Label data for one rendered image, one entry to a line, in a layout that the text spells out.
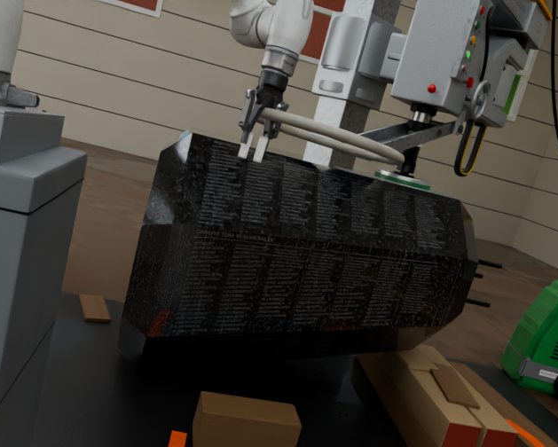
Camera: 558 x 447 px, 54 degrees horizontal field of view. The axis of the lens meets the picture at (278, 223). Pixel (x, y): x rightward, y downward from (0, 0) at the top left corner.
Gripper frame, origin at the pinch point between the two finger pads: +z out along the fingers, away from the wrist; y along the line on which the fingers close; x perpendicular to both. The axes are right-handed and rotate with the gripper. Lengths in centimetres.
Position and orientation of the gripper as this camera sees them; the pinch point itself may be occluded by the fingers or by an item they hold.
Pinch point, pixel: (253, 147)
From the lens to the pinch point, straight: 146.8
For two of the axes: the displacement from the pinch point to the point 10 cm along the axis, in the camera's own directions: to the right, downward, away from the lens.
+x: -6.0, -2.8, 7.5
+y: 7.4, 1.5, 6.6
